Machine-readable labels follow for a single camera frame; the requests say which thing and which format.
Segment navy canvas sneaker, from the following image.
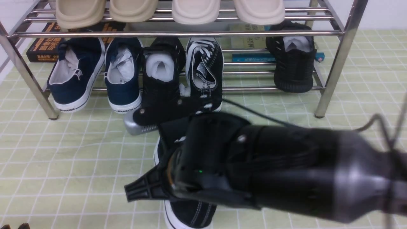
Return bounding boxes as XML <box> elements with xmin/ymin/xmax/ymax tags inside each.
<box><xmin>104</xmin><ymin>37</ymin><xmax>143</xmax><ymax>114</ymax></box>
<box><xmin>47</xmin><ymin>37</ymin><xmax>106</xmax><ymax>113</ymax></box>

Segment tan slipper, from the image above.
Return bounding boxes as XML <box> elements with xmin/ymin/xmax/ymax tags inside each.
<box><xmin>109</xmin><ymin>0</ymin><xmax>159</xmax><ymax>22</ymax></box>
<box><xmin>56</xmin><ymin>0</ymin><xmax>106</xmax><ymax>29</ymax></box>

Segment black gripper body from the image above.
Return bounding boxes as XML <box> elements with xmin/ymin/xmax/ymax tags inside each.
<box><xmin>158</xmin><ymin>113</ymin><xmax>264</xmax><ymax>210</ymax></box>

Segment navy canvas sneaker, outer left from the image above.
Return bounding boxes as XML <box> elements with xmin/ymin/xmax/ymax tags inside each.
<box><xmin>47</xmin><ymin>37</ymin><xmax>106</xmax><ymax>113</ymax></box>

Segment tan slipper, far left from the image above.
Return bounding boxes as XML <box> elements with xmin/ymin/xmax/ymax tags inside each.
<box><xmin>56</xmin><ymin>0</ymin><xmax>106</xmax><ymax>29</ymax></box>

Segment black and orange book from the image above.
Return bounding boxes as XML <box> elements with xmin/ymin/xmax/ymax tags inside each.
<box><xmin>26</xmin><ymin>22</ymin><xmax>126</xmax><ymax>63</ymax></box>

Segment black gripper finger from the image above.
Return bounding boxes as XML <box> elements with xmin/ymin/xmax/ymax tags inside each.
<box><xmin>124</xmin><ymin>166</ymin><xmax>174</xmax><ymax>203</ymax></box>

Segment black knit sneaker, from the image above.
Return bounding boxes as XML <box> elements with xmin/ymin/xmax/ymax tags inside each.
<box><xmin>134</xmin><ymin>37</ymin><xmax>186</xmax><ymax>125</ymax></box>
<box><xmin>266</xmin><ymin>35</ymin><xmax>317</xmax><ymax>93</ymax></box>

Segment cream slipper, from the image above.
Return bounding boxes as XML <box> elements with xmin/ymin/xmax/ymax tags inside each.
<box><xmin>171</xmin><ymin>0</ymin><xmax>221</xmax><ymax>25</ymax></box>
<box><xmin>233</xmin><ymin>0</ymin><xmax>285</xmax><ymax>25</ymax></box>

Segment black knit sneaker, right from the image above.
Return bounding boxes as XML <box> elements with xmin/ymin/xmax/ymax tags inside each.
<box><xmin>266</xmin><ymin>35</ymin><xmax>317</xmax><ymax>93</ymax></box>

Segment navy canvas sneaker, inner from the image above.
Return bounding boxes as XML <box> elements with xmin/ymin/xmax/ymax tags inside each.
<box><xmin>104</xmin><ymin>37</ymin><xmax>143</xmax><ymax>114</ymax></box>

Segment cream slipper, far right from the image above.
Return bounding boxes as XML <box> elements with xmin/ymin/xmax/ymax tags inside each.
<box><xmin>233</xmin><ymin>0</ymin><xmax>285</xmax><ymax>25</ymax></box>

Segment stainless steel shoe rack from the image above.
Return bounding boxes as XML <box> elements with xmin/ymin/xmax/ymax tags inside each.
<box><xmin>1</xmin><ymin>0</ymin><xmax>368</xmax><ymax>120</ymax></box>

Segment black knit sneaker, left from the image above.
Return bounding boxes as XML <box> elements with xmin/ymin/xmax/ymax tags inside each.
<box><xmin>134</xmin><ymin>37</ymin><xmax>186</xmax><ymax>125</ymax></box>

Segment black canvas sneaker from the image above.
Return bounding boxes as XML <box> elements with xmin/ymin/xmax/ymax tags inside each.
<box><xmin>179</xmin><ymin>38</ymin><xmax>224</xmax><ymax>112</ymax></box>
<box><xmin>154</xmin><ymin>137</ymin><xmax>217</xmax><ymax>229</ymax></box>

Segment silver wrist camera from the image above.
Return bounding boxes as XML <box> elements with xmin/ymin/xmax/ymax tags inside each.
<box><xmin>123</xmin><ymin>110</ymin><xmax>158</xmax><ymax>136</ymax></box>

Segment teal book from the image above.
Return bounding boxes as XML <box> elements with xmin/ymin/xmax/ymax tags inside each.
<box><xmin>231</xmin><ymin>52</ymin><xmax>325</xmax><ymax>62</ymax></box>

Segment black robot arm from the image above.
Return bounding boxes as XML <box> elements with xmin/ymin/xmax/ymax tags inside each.
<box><xmin>124</xmin><ymin>113</ymin><xmax>406</xmax><ymax>224</ymax></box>

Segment pale green book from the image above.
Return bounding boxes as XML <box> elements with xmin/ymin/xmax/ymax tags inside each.
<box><xmin>229</xmin><ymin>24</ymin><xmax>271</xmax><ymax>49</ymax></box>

